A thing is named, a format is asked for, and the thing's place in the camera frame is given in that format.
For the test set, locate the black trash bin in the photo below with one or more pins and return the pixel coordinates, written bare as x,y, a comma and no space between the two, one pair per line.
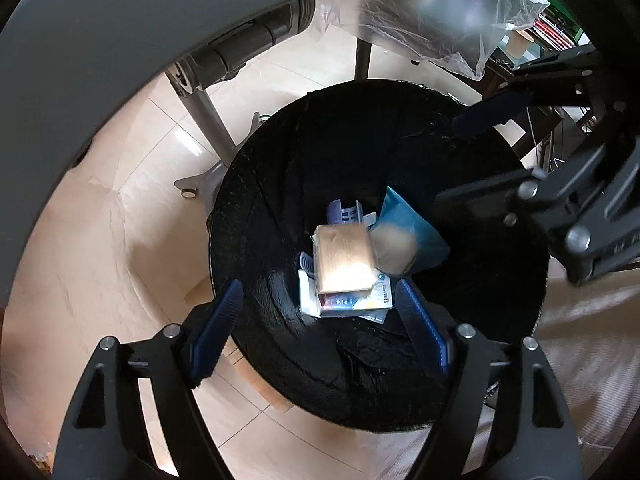
300,160

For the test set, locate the tan paper cup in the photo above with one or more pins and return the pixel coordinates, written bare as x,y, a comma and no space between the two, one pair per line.
519,44

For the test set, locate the dark thin metal leg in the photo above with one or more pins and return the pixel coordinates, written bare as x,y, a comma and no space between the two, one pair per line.
363,60

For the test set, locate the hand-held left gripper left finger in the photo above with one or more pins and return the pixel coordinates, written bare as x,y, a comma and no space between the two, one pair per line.
215,330

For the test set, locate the white printed box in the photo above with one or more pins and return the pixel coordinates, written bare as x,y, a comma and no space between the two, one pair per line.
345,306

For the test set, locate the black cylinder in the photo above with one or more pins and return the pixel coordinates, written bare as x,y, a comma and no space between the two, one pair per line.
250,40

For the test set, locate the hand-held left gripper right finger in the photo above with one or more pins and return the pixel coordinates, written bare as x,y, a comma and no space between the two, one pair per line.
420,325

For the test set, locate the white blue striped box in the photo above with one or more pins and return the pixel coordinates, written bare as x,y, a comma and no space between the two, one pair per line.
345,212

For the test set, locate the clear plastic sheet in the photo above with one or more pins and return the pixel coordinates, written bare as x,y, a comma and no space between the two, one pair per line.
425,15

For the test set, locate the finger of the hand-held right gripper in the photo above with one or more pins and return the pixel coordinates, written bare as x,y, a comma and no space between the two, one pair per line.
490,112
475,205

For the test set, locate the blue packet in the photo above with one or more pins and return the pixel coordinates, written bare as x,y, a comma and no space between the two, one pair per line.
405,212

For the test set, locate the brown cardboard box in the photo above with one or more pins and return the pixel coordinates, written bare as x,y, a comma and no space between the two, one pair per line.
345,260

